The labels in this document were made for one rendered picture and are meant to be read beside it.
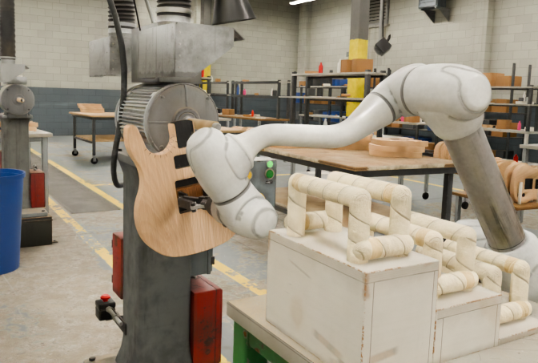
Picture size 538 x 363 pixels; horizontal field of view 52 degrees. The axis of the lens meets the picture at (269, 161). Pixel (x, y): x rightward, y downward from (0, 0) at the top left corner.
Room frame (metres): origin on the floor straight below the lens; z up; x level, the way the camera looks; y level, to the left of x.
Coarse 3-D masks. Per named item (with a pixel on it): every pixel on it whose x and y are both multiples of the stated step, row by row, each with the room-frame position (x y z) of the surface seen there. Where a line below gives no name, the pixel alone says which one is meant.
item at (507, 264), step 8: (448, 240) 1.14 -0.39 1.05; (448, 248) 1.13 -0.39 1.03; (480, 248) 1.08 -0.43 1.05; (480, 256) 1.07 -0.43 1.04; (488, 256) 1.05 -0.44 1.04; (496, 256) 1.04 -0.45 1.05; (504, 256) 1.03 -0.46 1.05; (496, 264) 1.03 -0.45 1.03; (504, 264) 1.02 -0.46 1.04; (512, 264) 1.01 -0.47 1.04; (520, 264) 1.00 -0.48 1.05; (528, 264) 1.00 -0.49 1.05
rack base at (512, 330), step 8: (520, 320) 0.99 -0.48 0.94; (528, 320) 0.99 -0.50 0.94; (536, 320) 0.99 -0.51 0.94; (504, 328) 0.95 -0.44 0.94; (512, 328) 0.95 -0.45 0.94; (520, 328) 0.95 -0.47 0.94; (528, 328) 0.95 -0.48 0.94; (536, 328) 0.96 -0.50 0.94; (504, 336) 0.91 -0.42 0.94; (512, 336) 0.92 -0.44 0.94; (520, 336) 0.93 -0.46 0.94
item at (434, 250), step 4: (424, 244) 0.88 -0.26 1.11; (428, 244) 0.87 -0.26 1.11; (432, 244) 0.87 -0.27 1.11; (436, 244) 0.87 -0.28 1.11; (440, 244) 0.87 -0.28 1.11; (424, 248) 0.88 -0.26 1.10; (428, 248) 0.87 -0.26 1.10; (432, 248) 0.87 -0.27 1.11; (436, 248) 0.87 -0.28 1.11; (440, 248) 0.87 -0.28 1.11; (424, 252) 0.88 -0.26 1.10; (428, 252) 0.87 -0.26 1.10; (432, 252) 0.87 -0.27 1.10; (436, 252) 0.87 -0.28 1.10; (440, 252) 0.87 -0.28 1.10; (432, 256) 0.87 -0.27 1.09; (436, 256) 0.87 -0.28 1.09; (440, 256) 0.87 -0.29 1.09; (440, 260) 0.87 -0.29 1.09; (440, 264) 0.87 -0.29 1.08; (440, 268) 0.87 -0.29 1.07; (440, 272) 0.87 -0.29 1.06
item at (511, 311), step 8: (504, 304) 0.97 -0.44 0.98; (512, 304) 0.97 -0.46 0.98; (520, 304) 0.98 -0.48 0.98; (528, 304) 0.99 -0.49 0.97; (504, 312) 0.95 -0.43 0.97; (512, 312) 0.96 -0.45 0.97; (520, 312) 0.97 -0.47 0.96; (528, 312) 0.98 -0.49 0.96; (504, 320) 0.95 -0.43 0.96; (512, 320) 0.96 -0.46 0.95
